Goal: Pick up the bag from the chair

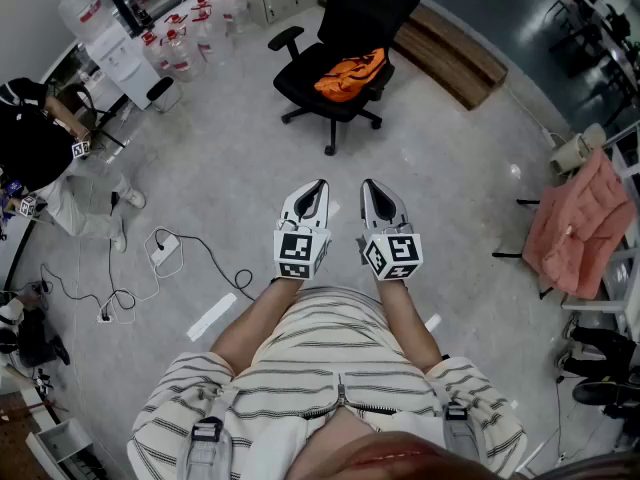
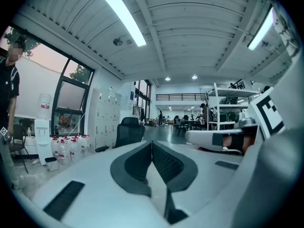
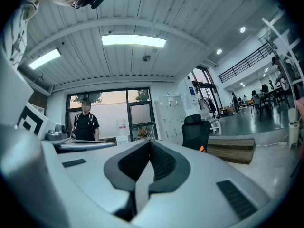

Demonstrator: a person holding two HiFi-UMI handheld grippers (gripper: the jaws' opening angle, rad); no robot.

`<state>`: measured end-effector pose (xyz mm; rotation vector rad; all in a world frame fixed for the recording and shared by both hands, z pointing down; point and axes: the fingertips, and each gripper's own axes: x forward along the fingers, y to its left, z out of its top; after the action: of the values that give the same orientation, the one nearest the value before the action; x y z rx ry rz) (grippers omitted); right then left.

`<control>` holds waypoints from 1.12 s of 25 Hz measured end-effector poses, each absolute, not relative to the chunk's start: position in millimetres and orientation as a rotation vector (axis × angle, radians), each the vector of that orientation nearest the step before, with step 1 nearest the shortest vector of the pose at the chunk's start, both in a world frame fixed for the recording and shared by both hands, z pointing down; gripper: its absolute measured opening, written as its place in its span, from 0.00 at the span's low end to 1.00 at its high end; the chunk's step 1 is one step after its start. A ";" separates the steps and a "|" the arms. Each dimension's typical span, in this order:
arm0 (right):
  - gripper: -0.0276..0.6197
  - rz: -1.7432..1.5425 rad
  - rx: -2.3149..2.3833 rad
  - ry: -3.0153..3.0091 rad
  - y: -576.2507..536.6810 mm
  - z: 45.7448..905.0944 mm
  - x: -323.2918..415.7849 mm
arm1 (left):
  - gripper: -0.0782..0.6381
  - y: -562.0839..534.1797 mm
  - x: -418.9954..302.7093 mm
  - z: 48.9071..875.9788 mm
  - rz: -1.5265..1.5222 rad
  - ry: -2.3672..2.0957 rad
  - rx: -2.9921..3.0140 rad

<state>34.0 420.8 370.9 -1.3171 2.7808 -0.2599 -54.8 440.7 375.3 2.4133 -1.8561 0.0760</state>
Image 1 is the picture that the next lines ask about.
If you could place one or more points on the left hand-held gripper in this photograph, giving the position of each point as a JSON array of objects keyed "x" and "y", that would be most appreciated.
[{"x": 295, "y": 248}]

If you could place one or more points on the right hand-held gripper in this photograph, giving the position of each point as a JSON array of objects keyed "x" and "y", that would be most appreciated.
[{"x": 395, "y": 250}]

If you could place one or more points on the black office chair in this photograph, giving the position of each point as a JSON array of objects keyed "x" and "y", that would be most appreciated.
[{"x": 320, "y": 83}]

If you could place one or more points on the orange safety vest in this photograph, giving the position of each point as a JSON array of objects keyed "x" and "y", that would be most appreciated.
[{"x": 350, "y": 78}]

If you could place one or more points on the person's right forearm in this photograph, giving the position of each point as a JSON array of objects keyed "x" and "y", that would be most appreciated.
[{"x": 407, "y": 323}]

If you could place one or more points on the person's left forearm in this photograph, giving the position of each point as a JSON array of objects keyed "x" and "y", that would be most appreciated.
[{"x": 250, "y": 323}]

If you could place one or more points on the black clothes rack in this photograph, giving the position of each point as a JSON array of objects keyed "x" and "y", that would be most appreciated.
[{"x": 507, "y": 254}]

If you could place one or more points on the white power strip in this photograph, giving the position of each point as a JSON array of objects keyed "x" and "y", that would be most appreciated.
[{"x": 165, "y": 249}]

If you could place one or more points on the cream striped shirt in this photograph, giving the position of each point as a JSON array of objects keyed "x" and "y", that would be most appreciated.
[{"x": 325, "y": 358}]

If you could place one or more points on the wooden step platform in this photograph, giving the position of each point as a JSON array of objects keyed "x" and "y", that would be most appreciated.
[{"x": 450, "y": 53}]

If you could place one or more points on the white waste bin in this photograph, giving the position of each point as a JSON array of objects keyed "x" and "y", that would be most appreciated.
[{"x": 165, "y": 93}]

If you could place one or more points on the pink jacket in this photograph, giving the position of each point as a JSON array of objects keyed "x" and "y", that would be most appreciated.
[{"x": 580, "y": 223}]

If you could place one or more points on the group of red-capped water jugs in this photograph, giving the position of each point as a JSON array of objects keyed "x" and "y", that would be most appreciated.
[{"x": 190, "y": 43}]

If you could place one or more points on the white socket adapter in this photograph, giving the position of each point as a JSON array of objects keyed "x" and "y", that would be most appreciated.
[{"x": 104, "y": 316}]

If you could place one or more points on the white water dispenser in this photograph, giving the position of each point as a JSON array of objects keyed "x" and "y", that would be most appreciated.
[{"x": 122, "y": 63}]

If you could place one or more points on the white metal shelf rack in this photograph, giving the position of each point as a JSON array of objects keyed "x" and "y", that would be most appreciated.
[{"x": 625, "y": 278}]

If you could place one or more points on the wooden stool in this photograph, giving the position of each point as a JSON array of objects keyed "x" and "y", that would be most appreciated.
[{"x": 75, "y": 100}]

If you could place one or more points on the black garment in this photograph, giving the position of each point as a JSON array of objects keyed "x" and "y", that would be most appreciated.
[{"x": 600, "y": 350}]

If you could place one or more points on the group of dark office chairs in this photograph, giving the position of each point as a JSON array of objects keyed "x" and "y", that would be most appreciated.
[{"x": 595, "y": 33}]

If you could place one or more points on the large clear water bottle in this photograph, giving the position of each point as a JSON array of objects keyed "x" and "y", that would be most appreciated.
[{"x": 85, "y": 13}]

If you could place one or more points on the black bag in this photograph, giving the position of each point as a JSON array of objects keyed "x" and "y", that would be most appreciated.
[{"x": 30, "y": 338}]

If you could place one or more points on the white compartment shelf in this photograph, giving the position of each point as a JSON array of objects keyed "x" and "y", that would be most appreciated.
[{"x": 60, "y": 443}]

